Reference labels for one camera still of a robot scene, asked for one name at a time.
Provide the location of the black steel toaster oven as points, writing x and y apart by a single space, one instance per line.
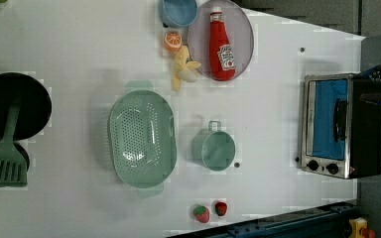
341 133

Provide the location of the grey round plate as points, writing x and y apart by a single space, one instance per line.
239 32

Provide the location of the red ketchup bottle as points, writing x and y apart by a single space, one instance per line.
221 55

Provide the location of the peeled banana toy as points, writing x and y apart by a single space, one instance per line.
185 69

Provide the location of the small red strawberry toy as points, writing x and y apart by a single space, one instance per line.
220 208

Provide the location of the orange half toy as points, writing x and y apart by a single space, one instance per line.
172 41

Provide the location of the blue cup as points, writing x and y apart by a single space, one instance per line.
177 13

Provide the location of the large red strawberry toy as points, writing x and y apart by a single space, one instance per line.
201 214

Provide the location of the green oval colander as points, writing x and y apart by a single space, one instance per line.
142 138

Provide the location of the black frying pan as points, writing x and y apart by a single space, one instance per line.
35 107

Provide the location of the green slotted spatula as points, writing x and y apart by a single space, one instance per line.
13 166

